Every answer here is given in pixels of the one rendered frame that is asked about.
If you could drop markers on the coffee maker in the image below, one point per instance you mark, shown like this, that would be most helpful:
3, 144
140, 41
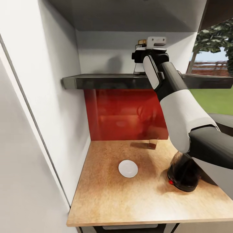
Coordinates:
225, 124

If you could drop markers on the saucer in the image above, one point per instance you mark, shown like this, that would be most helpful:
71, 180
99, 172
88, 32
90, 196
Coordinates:
128, 168

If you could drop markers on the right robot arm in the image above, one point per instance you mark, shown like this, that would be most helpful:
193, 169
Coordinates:
191, 130

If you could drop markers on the electric kettle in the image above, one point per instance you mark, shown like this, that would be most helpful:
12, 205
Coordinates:
184, 172

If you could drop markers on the water glass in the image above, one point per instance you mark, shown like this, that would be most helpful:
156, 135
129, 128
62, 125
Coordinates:
153, 140

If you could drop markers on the fridge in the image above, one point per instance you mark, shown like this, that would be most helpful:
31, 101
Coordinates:
44, 132

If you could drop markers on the bottle of coffee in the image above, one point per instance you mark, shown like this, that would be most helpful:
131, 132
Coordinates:
139, 66

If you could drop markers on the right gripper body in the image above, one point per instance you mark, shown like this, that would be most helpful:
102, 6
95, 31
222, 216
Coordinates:
140, 55

